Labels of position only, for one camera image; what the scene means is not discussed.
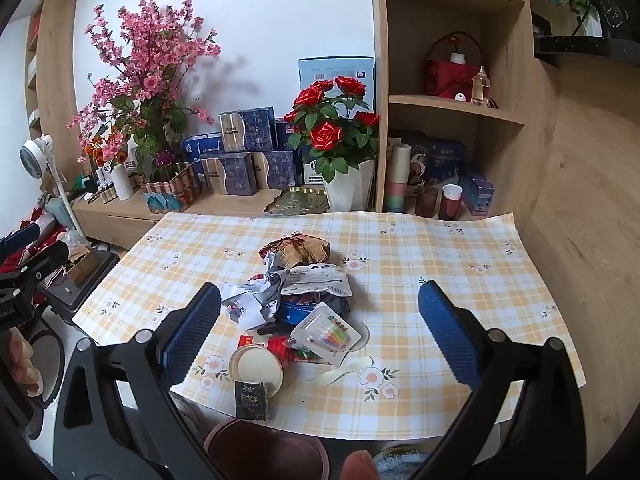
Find large light blue box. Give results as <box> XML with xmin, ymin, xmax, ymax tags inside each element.
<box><xmin>298</xmin><ymin>56</ymin><xmax>376</xmax><ymax>111</ymax></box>

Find wooden sideboard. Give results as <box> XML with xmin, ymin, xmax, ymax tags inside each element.
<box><xmin>72</xmin><ymin>187</ymin><xmax>326</xmax><ymax>251</ymax></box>

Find clear blister pack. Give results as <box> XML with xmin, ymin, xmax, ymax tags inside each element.
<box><xmin>290</xmin><ymin>302</ymin><xmax>362</xmax><ymax>366</ymax></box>

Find striped planter box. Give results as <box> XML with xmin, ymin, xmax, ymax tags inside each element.
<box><xmin>139</xmin><ymin>162</ymin><xmax>202</xmax><ymax>213</ymax></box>

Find yellow plaid floral tablecloth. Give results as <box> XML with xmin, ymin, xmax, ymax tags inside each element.
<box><xmin>72</xmin><ymin>211</ymin><xmax>586</xmax><ymax>443</ymax></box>

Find dark blue illustrated box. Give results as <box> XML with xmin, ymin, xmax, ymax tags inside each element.
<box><xmin>400</xmin><ymin>132</ymin><xmax>466</xmax><ymax>193</ymax></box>

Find white faceted flower pot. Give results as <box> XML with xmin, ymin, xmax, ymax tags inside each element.
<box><xmin>322</xmin><ymin>160</ymin><xmax>376</xmax><ymax>212</ymax></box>

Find orange artificial flowers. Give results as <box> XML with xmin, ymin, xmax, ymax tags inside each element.
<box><xmin>77</xmin><ymin>130</ymin><xmax>128</xmax><ymax>167</ymax></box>

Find black stool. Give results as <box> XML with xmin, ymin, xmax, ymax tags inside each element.
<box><xmin>40</xmin><ymin>247</ymin><xmax>122</xmax><ymax>318</ymax></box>

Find red gift basket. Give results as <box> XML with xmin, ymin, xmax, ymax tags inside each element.
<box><xmin>424</xmin><ymin>32</ymin><xmax>486</xmax><ymax>98</ymax></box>

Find row of small bottles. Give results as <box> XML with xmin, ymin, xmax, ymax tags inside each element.
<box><xmin>86</xmin><ymin>167</ymin><xmax>122</xmax><ymax>206</ymax></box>

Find green gold leaf tray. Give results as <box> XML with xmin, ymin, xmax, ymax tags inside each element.
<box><xmin>260</xmin><ymin>186</ymin><xmax>331</xmax><ymax>219</ymax></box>

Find white desk fan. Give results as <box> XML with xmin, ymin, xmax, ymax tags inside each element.
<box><xmin>19</xmin><ymin>134</ymin><xmax>83</xmax><ymax>251</ymax></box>

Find dark speckled counter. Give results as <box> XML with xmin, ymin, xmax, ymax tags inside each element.
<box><xmin>532</xmin><ymin>35</ymin><xmax>640</xmax><ymax>68</ymax></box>

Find blue snack box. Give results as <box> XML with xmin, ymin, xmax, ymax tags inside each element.
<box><xmin>279</xmin><ymin>292</ymin><xmax>351</xmax><ymax>329</ymax></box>

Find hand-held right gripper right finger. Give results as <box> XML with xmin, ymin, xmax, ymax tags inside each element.
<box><xmin>415</xmin><ymin>280</ymin><xmax>587</xmax><ymax>480</ymax></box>

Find small purple box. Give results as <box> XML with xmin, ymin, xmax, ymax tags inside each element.
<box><xmin>459</xmin><ymin>171</ymin><xmax>496</xmax><ymax>217</ymax></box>

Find white plastic spork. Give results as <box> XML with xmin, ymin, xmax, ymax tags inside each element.
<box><xmin>307</xmin><ymin>356</ymin><xmax>374</xmax><ymax>387</ymax></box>

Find person's left hand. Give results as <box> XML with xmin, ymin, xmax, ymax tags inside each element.
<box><xmin>7</xmin><ymin>332</ymin><xmax>45</xmax><ymax>396</ymax></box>

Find brown plastic cup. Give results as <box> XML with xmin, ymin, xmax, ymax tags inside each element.
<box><xmin>414</xmin><ymin>185</ymin><xmax>440</xmax><ymax>219</ymax></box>

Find small black box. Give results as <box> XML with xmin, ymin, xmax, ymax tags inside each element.
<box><xmin>234</xmin><ymin>381</ymin><xmax>271</xmax><ymax>421</ymax></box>

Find white printed card package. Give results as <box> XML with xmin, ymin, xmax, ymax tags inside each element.
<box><xmin>280</xmin><ymin>262</ymin><xmax>353</xmax><ymax>297</ymax></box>

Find flat blue box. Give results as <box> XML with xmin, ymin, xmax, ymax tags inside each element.
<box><xmin>181</xmin><ymin>132</ymin><xmax>223</xmax><ymax>157</ymax></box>

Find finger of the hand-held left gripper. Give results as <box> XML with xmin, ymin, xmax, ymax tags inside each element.
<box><xmin>0</xmin><ymin>241</ymin><xmax>70</xmax><ymax>291</ymax></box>
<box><xmin>0</xmin><ymin>222</ymin><xmax>42</xmax><ymax>258</ymax></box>

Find glass perfume bottle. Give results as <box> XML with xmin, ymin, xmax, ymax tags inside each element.
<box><xmin>470</xmin><ymin>66</ymin><xmax>491</xmax><ymax>107</ymax></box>

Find brown paper bag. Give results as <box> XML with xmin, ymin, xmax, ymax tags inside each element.
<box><xmin>257</xmin><ymin>233</ymin><xmax>332</xmax><ymax>267</ymax></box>

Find wooden shelf unit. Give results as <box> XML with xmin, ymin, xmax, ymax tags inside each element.
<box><xmin>370</xmin><ymin>0</ymin><xmax>561</xmax><ymax>222</ymax></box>

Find stack of pastel cups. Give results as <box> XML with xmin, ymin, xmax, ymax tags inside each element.
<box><xmin>384</xmin><ymin>142</ymin><xmax>412</xmax><ymax>213</ymax></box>

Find dark red trash bin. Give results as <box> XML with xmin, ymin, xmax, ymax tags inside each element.
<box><xmin>202</xmin><ymin>417</ymin><xmax>331</xmax><ymax>480</ymax></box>

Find red rose plant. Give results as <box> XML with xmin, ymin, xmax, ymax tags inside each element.
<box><xmin>284</xmin><ymin>76</ymin><xmax>381</xmax><ymax>183</ymax></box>

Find white blue carton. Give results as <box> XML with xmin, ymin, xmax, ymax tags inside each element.
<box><xmin>301</xmin><ymin>152</ymin><xmax>331</xmax><ymax>186</ymax></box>

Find pile of clothes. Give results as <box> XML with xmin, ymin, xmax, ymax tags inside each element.
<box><xmin>0</xmin><ymin>200</ymin><xmax>68</xmax><ymax>281</ymax></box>

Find silver white wrapper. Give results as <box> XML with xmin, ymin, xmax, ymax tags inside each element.
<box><xmin>221</xmin><ymin>252</ymin><xmax>291</xmax><ymax>333</ymax></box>

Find red round paper cup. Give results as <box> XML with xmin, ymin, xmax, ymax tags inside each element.
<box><xmin>229</xmin><ymin>335</ymin><xmax>284</xmax><ymax>398</ymax></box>

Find small cardboard box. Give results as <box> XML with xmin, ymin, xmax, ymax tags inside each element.
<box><xmin>62</xmin><ymin>249</ymin><xmax>99</xmax><ymax>286</ymax></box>

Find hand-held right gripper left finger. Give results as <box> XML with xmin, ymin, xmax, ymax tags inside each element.
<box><xmin>52</xmin><ymin>282</ymin><xmax>223</xmax><ymax>480</ymax></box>

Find pink blossom branch arrangement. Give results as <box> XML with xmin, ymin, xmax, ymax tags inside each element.
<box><xmin>67</xmin><ymin>0</ymin><xmax>223</xmax><ymax>166</ymax></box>

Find white ribbed vase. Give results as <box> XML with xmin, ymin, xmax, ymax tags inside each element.
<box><xmin>111</xmin><ymin>160</ymin><xmax>135</xmax><ymax>202</ymax></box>

